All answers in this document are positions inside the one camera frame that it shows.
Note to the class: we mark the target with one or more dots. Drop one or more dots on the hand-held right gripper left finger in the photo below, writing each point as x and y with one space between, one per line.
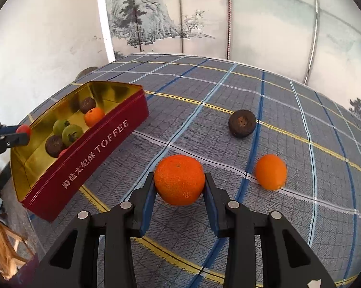
147 207

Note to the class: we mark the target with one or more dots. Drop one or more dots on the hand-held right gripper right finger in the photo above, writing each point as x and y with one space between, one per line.
212 210

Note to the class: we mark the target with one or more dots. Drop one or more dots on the red tomato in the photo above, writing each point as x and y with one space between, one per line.
62 153
24 129

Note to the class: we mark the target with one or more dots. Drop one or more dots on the dark brown mangosteen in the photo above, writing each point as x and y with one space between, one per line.
242 123
54 146

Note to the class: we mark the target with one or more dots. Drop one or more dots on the orange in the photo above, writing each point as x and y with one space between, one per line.
179 181
271 171
94 117

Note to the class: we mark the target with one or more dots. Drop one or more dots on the green fruit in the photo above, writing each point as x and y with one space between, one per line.
60 126
72 134

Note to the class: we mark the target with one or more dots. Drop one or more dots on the red and gold tin box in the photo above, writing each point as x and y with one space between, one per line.
87 162

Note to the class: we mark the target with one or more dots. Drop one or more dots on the dark red mangosteen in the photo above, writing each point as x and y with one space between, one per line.
87 105

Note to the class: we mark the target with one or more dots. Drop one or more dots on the wooden chair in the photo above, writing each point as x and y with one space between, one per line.
6 246

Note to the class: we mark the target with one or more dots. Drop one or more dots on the plaid tablecloth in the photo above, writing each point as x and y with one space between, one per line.
288 111

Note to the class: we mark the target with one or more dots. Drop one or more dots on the painted folding screen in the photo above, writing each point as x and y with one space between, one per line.
258 21

